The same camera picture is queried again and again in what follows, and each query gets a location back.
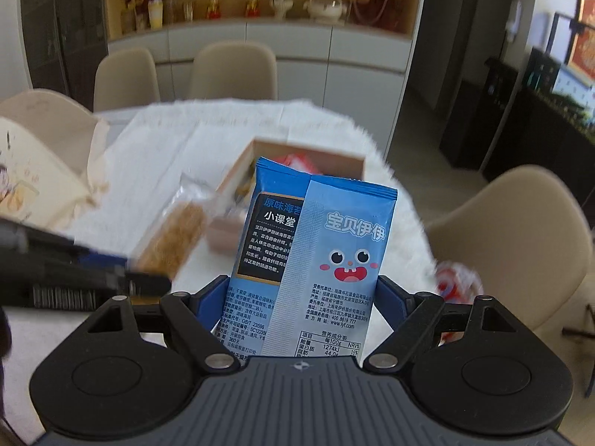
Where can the beige chair back centre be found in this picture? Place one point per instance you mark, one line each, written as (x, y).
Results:
(232, 69)

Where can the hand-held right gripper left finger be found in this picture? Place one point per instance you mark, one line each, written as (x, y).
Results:
(211, 298)

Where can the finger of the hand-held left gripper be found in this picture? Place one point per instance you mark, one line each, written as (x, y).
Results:
(139, 283)
(100, 258)

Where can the beige dining chair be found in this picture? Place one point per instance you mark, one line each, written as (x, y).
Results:
(511, 241)
(51, 121)

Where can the dark sideboard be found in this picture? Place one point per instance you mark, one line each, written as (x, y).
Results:
(548, 148)

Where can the yellow cup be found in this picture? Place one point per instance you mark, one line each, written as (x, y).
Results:
(156, 14)

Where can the beige printed paper bag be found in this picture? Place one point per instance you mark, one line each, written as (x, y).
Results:
(32, 181)

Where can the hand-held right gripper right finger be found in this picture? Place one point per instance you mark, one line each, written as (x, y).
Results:
(388, 297)

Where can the clear packet of brown cake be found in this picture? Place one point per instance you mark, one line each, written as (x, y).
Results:
(172, 237)

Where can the black water dispenser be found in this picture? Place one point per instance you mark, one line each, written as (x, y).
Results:
(479, 111)

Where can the beige chair back left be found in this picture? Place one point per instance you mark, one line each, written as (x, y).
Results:
(125, 79)

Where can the blue cartoon snack packet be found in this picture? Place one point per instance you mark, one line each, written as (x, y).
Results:
(344, 241)

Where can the white vase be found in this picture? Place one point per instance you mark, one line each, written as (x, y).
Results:
(282, 8)

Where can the red framed picture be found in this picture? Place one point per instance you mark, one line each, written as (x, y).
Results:
(583, 23)

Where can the white wall cabinet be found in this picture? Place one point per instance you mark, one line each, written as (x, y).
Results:
(288, 42)

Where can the pink cardboard box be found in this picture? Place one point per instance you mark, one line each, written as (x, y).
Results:
(227, 239)

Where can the red and white plastic bag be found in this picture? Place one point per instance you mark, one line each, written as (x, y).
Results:
(458, 288)

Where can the brown bag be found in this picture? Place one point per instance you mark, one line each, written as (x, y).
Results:
(376, 7)

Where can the white textured tablecloth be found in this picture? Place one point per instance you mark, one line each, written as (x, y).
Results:
(153, 148)

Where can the dark glass cabinet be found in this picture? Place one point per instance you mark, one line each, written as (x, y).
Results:
(60, 32)

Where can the white and yellow toy figure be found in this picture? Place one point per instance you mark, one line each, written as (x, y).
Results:
(325, 7)

